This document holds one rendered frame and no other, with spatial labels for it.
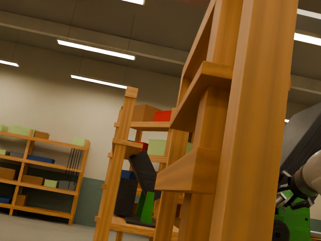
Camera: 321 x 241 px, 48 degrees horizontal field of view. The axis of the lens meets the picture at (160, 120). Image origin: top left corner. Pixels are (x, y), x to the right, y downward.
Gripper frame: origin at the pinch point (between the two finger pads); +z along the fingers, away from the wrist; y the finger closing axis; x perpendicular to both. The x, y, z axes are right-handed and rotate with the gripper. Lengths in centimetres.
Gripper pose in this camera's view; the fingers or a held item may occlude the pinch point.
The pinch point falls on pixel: (279, 198)
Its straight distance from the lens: 133.3
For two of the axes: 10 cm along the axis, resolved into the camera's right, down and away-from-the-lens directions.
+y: -5.7, -7.6, 3.0
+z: -1.1, 4.4, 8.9
